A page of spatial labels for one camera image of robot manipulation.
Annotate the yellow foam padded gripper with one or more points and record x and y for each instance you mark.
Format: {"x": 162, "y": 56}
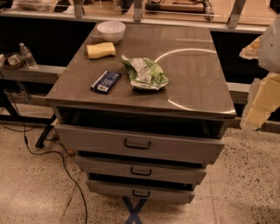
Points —
{"x": 270, "y": 51}

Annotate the grey drawer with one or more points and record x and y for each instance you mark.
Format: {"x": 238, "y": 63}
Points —
{"x": 138, "y": 170}
{"x": 140, "y": 145}
{"x": 137, "y": 191}

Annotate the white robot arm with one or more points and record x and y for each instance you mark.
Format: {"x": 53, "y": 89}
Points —
{"x": 273, "y": 31}

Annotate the grey drawer cabinet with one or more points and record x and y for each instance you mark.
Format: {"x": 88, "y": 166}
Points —
{"x": 196, "y": 103}

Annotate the grey bottom drawer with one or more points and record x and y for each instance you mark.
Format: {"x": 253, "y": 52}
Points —
{"x": 137, "y": 191}

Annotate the grey top drawer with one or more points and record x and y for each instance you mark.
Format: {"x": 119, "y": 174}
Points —
{"x": 140, "y": 145}

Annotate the grey side shelf right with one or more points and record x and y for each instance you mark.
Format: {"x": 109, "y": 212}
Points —
{"x": 239, "y": 92}

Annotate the grey side shelf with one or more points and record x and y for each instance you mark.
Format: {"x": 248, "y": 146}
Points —
{"x": 43, "y": 74}
{"x": 239, "y": 92}

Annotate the green chip bag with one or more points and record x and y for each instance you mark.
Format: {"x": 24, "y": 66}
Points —
{"x": 144, "y": 73}

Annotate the blue snack bar wrapper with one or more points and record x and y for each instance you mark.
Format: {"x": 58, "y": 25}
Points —
{"x": 104, "y": 84}

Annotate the white bowl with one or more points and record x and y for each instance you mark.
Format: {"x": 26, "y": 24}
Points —
{"x": 111, "y": 31}

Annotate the yellow sponge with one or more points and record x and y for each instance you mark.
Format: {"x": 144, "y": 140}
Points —
{"x": 101, "y": 50}

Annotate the grey side shelf left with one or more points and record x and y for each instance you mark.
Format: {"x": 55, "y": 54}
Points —
{"x": 43, "y": 74}

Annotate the clear plastic water bottle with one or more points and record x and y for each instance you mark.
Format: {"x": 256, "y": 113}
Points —
{"x": 28, "y": 57}

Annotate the dark bowl with items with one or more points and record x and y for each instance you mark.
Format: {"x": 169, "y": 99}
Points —
{"x": 11, "y": 61}

